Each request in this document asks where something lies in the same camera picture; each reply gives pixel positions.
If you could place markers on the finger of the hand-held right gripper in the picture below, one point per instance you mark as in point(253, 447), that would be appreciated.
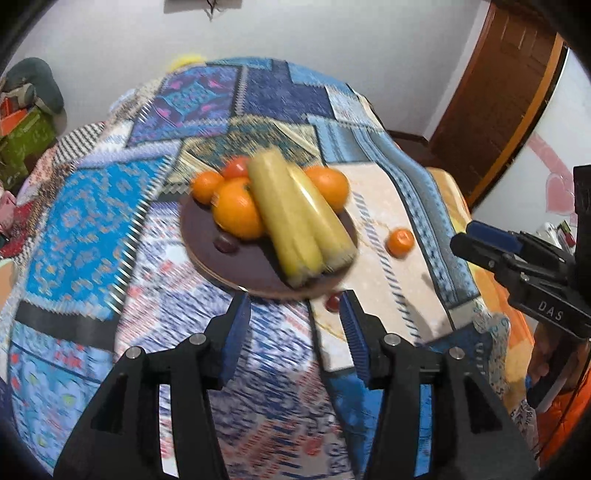
point(491, 236)
point(480, 256)

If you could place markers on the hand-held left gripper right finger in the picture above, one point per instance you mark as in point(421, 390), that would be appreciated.
point(355, 332)

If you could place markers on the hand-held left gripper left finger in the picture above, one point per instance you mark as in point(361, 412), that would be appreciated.
point(234, 332)

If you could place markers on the dark red date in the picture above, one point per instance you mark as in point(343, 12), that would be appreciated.
point(332, 302)
point(226, 243)

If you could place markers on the dark purple round plate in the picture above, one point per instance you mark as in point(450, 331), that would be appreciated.
point(258, 272)

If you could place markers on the small mandarin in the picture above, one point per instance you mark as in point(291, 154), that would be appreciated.
point(400, 242)
point(206, 186)

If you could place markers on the yellow corn cob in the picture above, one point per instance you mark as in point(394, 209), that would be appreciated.
point(281, 217)
point(323, 221)

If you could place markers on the large plain orange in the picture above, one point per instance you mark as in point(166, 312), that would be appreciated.
point(238, 214)

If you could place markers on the orange with sticker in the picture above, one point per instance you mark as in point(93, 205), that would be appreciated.
point(328, 187)

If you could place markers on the red tomato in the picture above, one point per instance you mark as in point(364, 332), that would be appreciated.
point(236, 167)

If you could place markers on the person's right forearm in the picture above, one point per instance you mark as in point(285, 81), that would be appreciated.
point(568, 415)

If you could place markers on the person's right hand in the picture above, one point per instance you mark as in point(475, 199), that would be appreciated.
point(540, 357)

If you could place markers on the orange bed sheet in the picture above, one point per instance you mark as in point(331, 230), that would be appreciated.
point(498, 300)

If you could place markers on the white wardrobe sliding door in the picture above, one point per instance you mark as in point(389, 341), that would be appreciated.
point(540, 175)

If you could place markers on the brown wooden door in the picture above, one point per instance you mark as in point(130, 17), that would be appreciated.
point(498, 92)

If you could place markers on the blue patchwork blanket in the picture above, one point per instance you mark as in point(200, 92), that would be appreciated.
point(92, 240)

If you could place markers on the yellow plastic object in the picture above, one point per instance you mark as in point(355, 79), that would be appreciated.
point(187, 60)

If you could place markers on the green patterned bag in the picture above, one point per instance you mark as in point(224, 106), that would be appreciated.
point(23, 138)

